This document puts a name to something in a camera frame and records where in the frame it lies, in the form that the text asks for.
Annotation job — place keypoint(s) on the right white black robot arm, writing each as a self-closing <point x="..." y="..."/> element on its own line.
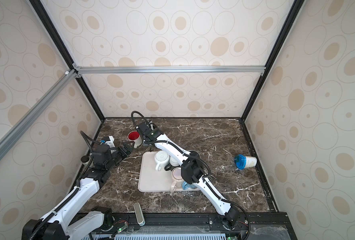
<point x="194" y="171"/>

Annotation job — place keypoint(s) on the small white black mug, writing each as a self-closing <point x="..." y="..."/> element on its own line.
<point x="173" y="163"/>

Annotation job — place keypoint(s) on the grey white remote bar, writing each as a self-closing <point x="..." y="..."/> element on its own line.
<point x="139" y="214"/>

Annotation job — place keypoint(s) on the black skull pattern mug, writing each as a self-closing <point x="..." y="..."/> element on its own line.
<point x="195" y="153"/>

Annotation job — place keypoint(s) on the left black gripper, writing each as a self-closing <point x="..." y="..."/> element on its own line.
<point x="127" y="150"/>

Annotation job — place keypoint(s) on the white mug red inside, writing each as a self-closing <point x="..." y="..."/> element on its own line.
<point x="136" y="138"/>

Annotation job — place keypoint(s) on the white cup blue lid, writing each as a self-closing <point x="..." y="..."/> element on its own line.
<point x="242" y="162"/>

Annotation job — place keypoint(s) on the white ribbed mug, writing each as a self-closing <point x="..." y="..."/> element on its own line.
<point x="161" y="159"/>

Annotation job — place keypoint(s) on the beige plastic tray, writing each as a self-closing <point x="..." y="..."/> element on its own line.
<point x="150" y="180"/>

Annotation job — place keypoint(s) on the blue mug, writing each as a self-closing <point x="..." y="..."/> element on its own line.
<point x="188" y="187"/>

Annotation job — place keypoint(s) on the pink mug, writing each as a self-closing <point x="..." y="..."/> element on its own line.
<point x="177" y="180"/>

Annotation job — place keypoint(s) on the small bottle black cap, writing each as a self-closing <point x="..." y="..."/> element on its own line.
<point x="87" y="160"/>

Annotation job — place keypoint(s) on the diagonal aluminium frame bar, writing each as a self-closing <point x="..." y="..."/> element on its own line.
<point x="15" y="133"/>

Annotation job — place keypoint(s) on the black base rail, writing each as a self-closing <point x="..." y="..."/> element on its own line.
<point x="192" y="226"/>

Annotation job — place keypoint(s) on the horizontal aluminium frame bar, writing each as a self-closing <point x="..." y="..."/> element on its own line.
<point x="171" y="70"/>

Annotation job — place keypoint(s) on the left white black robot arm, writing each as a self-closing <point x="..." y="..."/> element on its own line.
<point x="58" y="223"/>

